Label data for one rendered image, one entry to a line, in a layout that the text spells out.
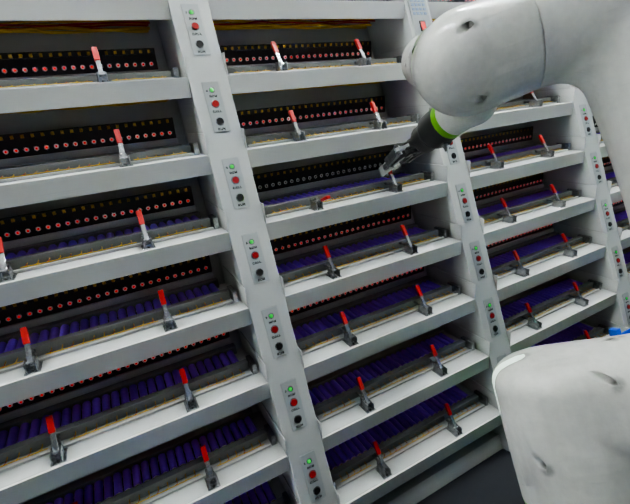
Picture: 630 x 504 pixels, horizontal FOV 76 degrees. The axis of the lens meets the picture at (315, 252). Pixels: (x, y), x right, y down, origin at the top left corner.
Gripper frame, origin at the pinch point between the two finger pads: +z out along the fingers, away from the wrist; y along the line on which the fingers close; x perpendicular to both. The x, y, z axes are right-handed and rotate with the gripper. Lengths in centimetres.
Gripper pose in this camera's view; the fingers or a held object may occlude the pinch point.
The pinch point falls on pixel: (389, 167)
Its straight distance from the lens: 124.5
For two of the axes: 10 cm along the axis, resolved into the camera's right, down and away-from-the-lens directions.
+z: -3.5, 2.3, 9.1
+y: 8.8, -2.5, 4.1
